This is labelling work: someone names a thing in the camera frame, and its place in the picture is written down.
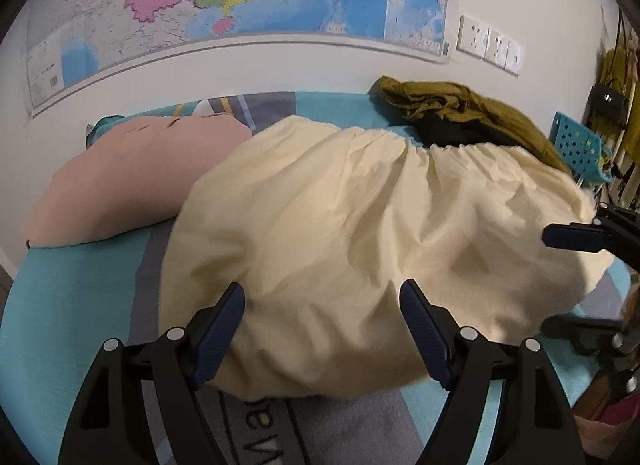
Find pink box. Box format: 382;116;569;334
571;379;640;462

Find blue perforated plastic basket rack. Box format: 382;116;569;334
551;112;616;186

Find yellow hanging clothes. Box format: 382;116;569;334
596;34;640;97

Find pink pillow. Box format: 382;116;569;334
24;114;254;249

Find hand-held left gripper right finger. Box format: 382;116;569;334
399;278;585;465

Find teal cloth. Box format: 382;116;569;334
84;114;127;149

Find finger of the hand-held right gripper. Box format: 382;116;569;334
542;204;640;277
541;314;640;397

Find cream large garment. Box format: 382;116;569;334
156;114;615;402

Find teal striped bed sheet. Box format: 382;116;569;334
0;90;632;465

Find white wall socket panel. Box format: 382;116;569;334
455;14;526;78

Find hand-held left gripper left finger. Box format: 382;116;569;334
58;281;247;465

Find olive green garment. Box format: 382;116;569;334
371;74;572;174

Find black garment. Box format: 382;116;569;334
414;112;502;149

